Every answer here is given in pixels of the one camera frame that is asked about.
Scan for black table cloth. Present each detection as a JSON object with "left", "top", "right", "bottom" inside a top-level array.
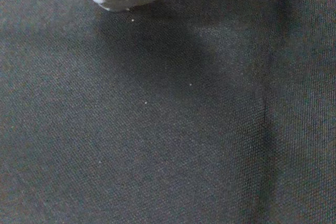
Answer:
[{"left": 0, "top": 0, "right": 336, "bottom": 224}]

